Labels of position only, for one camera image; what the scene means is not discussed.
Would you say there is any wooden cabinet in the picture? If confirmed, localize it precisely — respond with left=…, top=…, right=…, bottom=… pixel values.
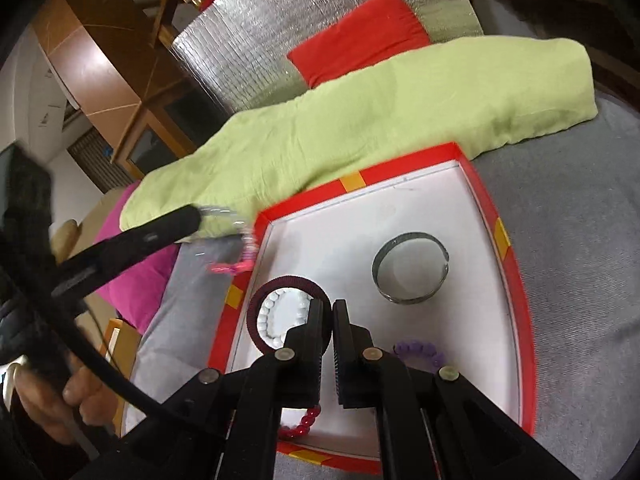
left=110, top=87, right=221, bottom=181

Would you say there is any clear bangle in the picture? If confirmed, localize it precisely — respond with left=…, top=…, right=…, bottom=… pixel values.
left=371, top=232, right=449, bottom=306

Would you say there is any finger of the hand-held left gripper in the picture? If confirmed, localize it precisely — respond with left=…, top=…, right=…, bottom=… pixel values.
left=50, top=205, right=203, bottom=301

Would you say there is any dark purple hair tie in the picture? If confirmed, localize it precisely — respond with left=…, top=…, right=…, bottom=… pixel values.
left=246, top=275, right=335, bottom=356

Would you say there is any person's left hand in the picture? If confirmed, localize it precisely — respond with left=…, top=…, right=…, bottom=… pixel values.
left=15, top=352, right=118, bottom=446

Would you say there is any silver foil panel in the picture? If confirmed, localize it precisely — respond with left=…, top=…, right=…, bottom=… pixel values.
left=170, top=0, right=486, bottom=116

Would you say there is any red box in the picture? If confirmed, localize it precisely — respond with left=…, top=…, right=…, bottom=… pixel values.
left=207, top=142, right=538, bottom=476

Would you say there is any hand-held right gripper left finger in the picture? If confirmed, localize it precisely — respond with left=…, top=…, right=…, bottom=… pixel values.
left=120, top=299, right=326, bottom=480

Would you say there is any red bead bracelet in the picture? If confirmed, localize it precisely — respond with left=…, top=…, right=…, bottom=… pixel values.
left=277, top=402, right=322, bottom=442

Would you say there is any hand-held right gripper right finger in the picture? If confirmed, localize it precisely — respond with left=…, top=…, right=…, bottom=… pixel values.
left=332, top=299, right=591, bottom=480

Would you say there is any black cable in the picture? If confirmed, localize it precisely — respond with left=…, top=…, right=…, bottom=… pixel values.
left=47, top=280, right=226, bottom=436

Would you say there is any purple bead bracelet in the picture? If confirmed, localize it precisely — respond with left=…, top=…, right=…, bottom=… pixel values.
left=392, top=340, right=447, bottom=372

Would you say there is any green rolled blanket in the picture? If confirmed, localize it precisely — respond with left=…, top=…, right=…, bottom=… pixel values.
left=120, top=36, right=599, bottom=245

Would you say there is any magenta pillow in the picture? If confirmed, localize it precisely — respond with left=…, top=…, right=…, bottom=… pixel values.
left=92, top=182, right=181, bottom=336

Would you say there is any pink and white bead bracelet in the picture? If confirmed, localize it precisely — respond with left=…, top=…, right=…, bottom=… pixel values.
left=197, top=204, right=258, bottom=276

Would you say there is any red cushion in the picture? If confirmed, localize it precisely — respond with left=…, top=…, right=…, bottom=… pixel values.
left=287, top=0, right=431, bottom=90

